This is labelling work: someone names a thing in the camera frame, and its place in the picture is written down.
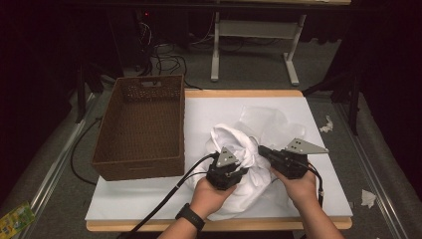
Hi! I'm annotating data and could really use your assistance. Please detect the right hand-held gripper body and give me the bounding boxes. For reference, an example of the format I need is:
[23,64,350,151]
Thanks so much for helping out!
[270,137,329,180]

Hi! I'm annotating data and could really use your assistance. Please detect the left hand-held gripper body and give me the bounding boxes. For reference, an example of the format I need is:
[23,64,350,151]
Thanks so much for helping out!
[205,146,241,191]

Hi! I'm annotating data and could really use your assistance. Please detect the white cloth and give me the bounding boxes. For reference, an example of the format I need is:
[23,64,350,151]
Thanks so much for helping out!
[204,123,277,222]

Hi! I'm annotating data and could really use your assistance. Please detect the brown woven basket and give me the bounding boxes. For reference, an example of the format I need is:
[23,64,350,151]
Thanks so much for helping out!
[92,74,186,182]

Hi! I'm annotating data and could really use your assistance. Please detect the person's left hand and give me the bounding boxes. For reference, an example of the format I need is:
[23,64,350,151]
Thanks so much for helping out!
[189,177,238,220]

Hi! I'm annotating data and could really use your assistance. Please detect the person's right hand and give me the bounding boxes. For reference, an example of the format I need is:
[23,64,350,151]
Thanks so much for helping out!
[270,167,321,213]

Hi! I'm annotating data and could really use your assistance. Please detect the black wristwatch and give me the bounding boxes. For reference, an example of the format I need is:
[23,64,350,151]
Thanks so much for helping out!
[174,202,206,232]

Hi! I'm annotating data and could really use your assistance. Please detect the crumpled white paper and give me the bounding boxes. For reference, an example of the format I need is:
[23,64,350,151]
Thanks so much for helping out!
[360,188,377,209]
[318,115,334,133]

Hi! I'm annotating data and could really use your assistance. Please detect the black metal stand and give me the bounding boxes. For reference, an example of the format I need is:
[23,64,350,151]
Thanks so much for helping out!
[302,71,362,136]
[75,63,105,124]

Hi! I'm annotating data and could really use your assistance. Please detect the green packet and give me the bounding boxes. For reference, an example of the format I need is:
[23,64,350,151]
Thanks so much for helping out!
[0,200,36,239]

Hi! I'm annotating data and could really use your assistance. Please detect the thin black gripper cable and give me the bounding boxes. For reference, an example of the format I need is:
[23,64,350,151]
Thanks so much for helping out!
[180,171,209,187]

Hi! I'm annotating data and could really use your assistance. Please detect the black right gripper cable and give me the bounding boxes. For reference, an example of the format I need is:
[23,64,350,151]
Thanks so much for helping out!
[305,162,325,208]

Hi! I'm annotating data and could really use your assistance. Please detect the thick black gripper cable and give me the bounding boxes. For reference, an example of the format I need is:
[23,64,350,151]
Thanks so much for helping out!
[115,151,220,239]

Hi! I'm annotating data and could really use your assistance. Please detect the metal floor rail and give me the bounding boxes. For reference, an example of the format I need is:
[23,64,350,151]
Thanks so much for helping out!
[334,103,411,239]
[19,93,101,239]

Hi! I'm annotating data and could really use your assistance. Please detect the white frame desk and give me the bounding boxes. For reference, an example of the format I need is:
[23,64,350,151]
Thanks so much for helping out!
[210,0,352,87]

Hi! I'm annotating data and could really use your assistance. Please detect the tangle of black cables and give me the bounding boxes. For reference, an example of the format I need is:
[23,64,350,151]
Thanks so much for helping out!
[133,19,202,91]

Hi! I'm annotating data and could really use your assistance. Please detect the black floor cable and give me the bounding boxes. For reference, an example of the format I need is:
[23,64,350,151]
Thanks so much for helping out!
[70,116,104,186]

